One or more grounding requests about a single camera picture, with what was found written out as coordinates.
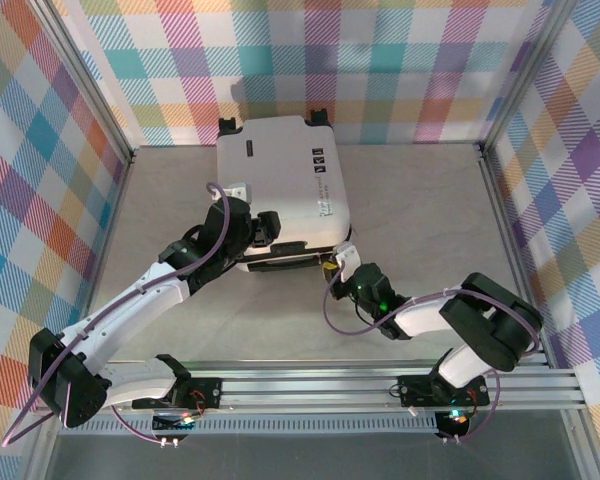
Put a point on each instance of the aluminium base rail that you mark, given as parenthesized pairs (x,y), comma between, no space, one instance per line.
(305,387)

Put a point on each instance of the aluminium table side rail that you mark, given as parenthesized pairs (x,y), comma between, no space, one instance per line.
(121,182)
(491,180)

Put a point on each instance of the aluminium frame post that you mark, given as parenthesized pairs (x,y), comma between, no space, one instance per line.
(90,85)
(525,80)

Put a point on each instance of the white hard-shell suitcase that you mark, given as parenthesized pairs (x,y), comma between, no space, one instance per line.
(280,180)

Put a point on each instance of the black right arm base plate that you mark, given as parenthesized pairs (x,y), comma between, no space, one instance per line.
(415,390)

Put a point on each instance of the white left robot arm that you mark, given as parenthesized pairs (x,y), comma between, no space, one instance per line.
(130,310)

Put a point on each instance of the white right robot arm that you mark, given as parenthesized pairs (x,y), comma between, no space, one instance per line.
(485,325)

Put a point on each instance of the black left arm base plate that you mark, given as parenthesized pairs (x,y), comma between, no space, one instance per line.
(207,392)

